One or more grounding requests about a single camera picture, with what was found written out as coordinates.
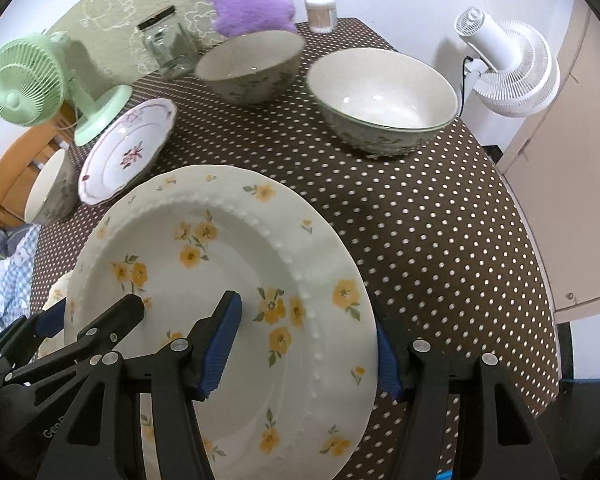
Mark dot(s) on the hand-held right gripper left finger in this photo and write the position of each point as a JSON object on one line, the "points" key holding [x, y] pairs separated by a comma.
{"points": [[220, 345]]}

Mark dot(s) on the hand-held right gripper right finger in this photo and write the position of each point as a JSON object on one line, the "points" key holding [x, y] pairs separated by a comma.
{"points": [[387, 360]]}

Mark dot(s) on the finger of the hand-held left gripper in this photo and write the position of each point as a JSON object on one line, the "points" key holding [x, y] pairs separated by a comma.
{"points": [[50, 320], [115, 320]]}

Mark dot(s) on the yellow flower plate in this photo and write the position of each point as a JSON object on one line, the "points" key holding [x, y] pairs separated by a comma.
{"points": [[220, 240]]}

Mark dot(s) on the blue checked bear blanket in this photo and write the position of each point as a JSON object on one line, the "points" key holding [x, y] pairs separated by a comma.
{"points": [[5, 285]]}

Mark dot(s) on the brown polka dot tablecloth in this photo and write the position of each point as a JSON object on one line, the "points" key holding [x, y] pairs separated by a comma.
{"points": [[430, 220]]}

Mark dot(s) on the wooden headboard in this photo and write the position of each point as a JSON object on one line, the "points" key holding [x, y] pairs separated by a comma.
{"points": [[10, 170]]}

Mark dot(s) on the pink flower plate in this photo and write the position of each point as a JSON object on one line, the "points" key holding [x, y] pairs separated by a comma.
{"points": [[130, 145]]}

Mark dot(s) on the green desk fan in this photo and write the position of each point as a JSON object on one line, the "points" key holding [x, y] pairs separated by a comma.
{"points": [[25, 80]]}

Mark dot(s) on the beige door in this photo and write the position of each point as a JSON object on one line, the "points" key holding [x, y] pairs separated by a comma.
{"points": [[580, 185]]}

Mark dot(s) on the large green-rimmed bowl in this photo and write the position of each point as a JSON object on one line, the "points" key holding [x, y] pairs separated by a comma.
{"points": [[380, 90]]}

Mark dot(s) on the glass jar with black lid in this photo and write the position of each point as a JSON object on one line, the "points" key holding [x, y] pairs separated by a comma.
{"points": [[172, 45]]}

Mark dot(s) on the white fan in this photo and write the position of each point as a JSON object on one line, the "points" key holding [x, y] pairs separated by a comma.
{"points": [[520, 65]]}

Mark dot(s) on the cotton swab container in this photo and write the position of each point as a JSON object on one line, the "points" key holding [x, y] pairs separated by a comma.
{"points": [[321, 15]]}

